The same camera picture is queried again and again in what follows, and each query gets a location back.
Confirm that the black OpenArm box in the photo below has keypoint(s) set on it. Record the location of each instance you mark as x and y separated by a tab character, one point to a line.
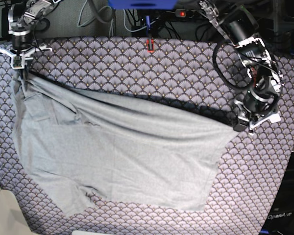
280	220

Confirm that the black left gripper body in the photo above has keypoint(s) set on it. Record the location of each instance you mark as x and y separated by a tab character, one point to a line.
260	104

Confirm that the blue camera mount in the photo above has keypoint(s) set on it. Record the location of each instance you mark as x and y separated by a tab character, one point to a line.
143	4

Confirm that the light grey T-shirt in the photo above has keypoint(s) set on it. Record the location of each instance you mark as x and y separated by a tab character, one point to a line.
77	143

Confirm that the white foam board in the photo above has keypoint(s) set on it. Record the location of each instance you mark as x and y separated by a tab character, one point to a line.
12	221

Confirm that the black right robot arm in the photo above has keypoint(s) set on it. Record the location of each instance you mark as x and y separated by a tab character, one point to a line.
23	19

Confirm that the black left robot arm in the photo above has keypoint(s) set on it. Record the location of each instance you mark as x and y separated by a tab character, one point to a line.
239	28

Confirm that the patterned purple tablecloth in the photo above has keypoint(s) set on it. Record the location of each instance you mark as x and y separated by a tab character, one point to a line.
178	73

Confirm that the red table clamp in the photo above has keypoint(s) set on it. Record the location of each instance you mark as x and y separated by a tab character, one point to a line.
150	45

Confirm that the blue clamp handle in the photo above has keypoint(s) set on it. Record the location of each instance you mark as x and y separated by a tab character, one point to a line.
148	23

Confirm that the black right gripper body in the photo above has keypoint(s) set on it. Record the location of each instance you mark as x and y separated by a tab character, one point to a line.
19	43

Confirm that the white camera bracket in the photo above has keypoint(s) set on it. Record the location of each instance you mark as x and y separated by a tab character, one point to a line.
18	60
248	120

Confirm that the black power strip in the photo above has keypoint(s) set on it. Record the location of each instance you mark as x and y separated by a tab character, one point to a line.
187	14

